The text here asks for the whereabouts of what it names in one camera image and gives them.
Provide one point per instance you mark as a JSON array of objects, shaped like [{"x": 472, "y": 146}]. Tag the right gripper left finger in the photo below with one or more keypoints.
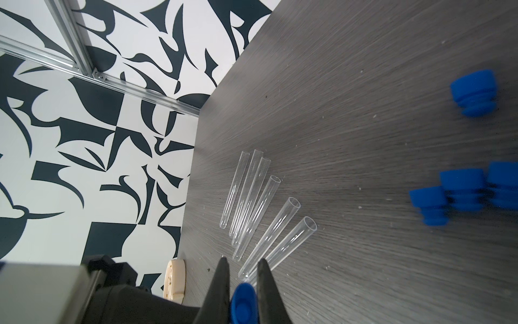
[{"x": 215, "y": 308}]

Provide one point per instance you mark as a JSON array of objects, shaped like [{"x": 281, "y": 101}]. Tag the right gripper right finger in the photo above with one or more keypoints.
[{"x": 271, "y": 309}]

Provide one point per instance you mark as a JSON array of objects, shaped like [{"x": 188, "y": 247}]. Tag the test tube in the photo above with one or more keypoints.
[
  {"x": 246, "y": 188},
  {"x": 298, "y": 235},
  {"x": 253, "y": 221},
  {"x": 280, "y": 222},
  {"x": 236, "y": 181},
  {"x": 252, "y": 194}
]

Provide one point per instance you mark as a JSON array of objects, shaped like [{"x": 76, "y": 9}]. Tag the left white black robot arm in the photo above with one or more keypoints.
[{"x": 103, "y": 293}]

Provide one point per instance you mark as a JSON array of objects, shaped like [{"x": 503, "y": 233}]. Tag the beige round alarm clock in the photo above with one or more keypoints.
[{"x": 175, "y": 281}]

